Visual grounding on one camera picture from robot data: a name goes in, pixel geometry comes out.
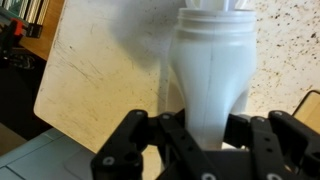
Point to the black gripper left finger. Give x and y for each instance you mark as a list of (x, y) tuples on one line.
[(121, 156)]

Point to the white detergent bottle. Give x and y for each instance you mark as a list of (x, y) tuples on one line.
[(212, 58)]

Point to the white dryer with control panel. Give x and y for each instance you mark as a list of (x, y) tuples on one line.
[(109, 57)]

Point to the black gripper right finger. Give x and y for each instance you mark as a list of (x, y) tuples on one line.
[(278, 147)]

